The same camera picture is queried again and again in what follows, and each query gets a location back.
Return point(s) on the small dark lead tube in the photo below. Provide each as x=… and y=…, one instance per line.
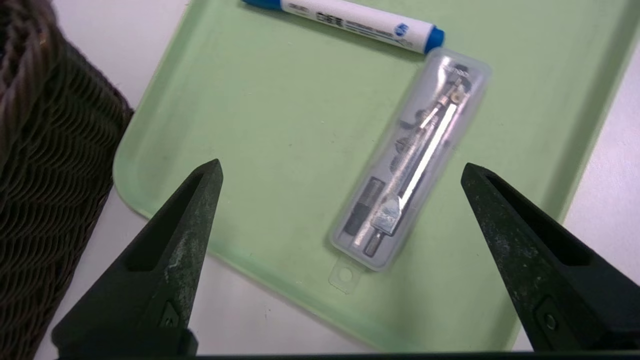
x=367, y=200

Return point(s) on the light green plastic tray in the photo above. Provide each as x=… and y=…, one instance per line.
x=275, y=125

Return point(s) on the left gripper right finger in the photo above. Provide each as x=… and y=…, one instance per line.
x=550, y=280

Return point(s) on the silver drawing compass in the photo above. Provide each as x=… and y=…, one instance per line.
x=425, y=150

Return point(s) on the clear plastic compass case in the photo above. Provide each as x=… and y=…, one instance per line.
x=450, y=70

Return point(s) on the white marker with blue cap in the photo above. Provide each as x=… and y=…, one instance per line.
x=350, y=17

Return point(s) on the dark brown wicker basket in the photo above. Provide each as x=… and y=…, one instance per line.
x=45, y=150

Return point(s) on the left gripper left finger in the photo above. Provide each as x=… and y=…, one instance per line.
x=150, y=285

